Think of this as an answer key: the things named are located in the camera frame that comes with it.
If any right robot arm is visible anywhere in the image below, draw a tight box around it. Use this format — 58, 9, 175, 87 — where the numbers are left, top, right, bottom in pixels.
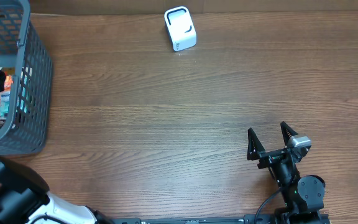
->
247, 121, 330, 224

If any teal snack packet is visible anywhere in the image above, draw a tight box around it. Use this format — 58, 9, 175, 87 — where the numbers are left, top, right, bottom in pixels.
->
0, 100, 10, 118

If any orange small carton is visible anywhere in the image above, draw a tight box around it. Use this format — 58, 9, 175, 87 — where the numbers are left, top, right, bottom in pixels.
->
0, 75, 13, 102

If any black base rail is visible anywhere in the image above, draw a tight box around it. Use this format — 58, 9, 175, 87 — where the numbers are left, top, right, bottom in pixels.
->
111, 214, 285, 224

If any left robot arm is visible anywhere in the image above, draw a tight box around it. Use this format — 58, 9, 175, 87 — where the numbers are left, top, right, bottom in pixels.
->
0, 156, 112, 224

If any white barcode scanner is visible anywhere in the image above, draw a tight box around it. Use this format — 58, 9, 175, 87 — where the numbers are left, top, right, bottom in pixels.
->
163, 6, 197, 52

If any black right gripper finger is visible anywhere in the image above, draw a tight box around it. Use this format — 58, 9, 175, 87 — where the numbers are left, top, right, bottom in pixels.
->
247, 128, 265, 161
280, 121, 298, 146

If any grey plastic mesh basket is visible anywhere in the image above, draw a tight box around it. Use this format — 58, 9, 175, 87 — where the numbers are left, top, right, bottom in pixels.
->
0, 1, 53, 155

